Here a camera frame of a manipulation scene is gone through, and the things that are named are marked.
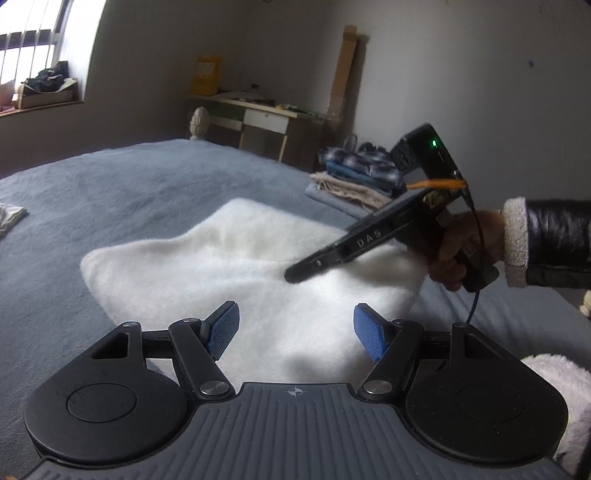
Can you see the cardboard box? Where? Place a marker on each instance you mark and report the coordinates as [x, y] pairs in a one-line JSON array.
[[46, 98]]

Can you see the off-white shirt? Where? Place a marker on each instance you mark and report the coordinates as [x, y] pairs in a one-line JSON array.
[[11, 219]]

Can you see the cream bedpost finial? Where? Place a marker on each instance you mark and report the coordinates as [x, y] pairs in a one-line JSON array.
[[586, 304], [199, 122]]

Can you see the person's right hand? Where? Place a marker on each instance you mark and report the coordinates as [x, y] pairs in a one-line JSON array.
[[480, 235]]

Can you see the window railing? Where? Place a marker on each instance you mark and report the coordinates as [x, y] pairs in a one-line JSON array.
[[14, 39]]

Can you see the person's right forearm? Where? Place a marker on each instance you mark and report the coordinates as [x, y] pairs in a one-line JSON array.
[[554, 240]]

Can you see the cream white knit sweater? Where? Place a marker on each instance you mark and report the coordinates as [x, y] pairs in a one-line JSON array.
[[231, 258]]

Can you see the person's white fleece jacket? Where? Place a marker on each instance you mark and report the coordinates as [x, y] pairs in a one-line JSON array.
[[563, 392]]

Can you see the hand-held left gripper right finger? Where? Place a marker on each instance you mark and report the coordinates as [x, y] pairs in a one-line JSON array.
[[371, 330]]

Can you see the stack of folded clothes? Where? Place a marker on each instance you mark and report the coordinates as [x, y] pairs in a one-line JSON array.
[[364, 159]]

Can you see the grey folded garment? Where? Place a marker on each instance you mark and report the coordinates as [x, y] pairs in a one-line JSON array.
[[323, 199]]

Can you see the dark cloth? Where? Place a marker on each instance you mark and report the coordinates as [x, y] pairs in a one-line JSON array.
[[46, 76]]

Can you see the yellow box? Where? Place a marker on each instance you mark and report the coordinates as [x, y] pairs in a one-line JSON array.
[[207, 76]]

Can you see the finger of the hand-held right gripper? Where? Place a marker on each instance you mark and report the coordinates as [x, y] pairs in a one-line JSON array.
[[314, 265]]

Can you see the tall cardboard plank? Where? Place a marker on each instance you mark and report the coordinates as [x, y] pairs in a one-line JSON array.
[[344, 69]]

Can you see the blue folded garment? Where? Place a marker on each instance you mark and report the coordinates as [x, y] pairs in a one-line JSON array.
[[346, 171]]

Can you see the cream desk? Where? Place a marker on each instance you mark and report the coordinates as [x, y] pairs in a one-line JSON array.
[[263, 120]]

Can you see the pink pot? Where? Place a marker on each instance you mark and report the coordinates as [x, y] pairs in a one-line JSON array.
[[4, 94]]

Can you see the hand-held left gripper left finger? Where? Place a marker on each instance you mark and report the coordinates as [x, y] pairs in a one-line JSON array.
[[224, 325]]

